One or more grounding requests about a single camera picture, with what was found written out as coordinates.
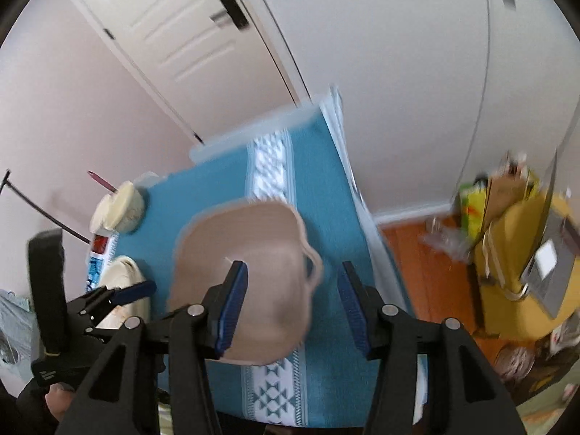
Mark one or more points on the green yellow packet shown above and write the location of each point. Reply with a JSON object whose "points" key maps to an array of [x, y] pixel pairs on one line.
{"points": [[473, 210]]}

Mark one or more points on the light blue cloth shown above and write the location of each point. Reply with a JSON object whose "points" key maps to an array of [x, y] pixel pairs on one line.
{"points": [[13, 308]]}

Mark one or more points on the patterned cream plate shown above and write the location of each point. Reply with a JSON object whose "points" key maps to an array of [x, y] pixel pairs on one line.
{"points": [[131, 272]]}

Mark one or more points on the white panelled door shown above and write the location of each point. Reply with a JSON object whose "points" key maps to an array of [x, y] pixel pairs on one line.
{"points": [[149, 31]]}

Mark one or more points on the light green mat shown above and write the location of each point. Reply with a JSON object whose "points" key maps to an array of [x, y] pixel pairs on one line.
{"points": [[543, 412]]}

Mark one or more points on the yellow bag with cardboard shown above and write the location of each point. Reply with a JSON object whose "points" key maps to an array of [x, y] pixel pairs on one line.
{"points": [[512, 281]]}

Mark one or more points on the teal patterned tablecloth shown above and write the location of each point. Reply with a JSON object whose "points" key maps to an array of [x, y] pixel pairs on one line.
{"points": [[335, 217]]}

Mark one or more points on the white wardrobe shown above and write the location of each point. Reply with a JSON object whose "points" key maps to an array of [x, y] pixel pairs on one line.
{"points": [[385, 54]]}

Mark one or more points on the clear plastic wrap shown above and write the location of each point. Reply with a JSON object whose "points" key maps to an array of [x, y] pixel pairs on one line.
{"points": [[448, 240]]}

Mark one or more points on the cream bowl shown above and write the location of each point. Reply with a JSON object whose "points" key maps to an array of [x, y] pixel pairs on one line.
{"points": [[108, 208]]}

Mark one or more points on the round patterned container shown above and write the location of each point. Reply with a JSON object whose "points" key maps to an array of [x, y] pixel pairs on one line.
{"points": [[514, 362]]}

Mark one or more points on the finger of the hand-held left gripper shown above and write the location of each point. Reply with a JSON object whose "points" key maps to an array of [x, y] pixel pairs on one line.
{"points": [[131, 292], [102, 334]]}

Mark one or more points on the grey flat box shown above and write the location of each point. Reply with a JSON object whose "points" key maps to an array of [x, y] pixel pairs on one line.
{"points": [[555, 272]]}

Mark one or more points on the brown cardboard sheet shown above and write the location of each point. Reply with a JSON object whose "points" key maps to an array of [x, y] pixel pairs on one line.
{"points": [[507, 190]]}

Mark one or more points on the person's left hand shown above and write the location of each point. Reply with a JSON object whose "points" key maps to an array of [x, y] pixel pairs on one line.
{"points": [[59, 401]]}

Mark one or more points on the person's left forearm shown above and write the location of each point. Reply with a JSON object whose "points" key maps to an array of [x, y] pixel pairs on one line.
{"points": [[31, 412]]}

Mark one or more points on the white bowl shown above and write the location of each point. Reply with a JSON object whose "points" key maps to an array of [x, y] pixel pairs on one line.
{"points": [[136, 217]]}

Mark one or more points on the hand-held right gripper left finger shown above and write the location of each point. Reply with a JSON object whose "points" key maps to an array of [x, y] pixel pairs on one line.
{"points": [[229, 312]]}

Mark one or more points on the beige square baking dish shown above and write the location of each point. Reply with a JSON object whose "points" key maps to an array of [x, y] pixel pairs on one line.
{"points": [[272, 258]]}

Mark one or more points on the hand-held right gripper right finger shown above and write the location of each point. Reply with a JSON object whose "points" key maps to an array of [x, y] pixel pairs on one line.
{"points": [[355, 312]]}

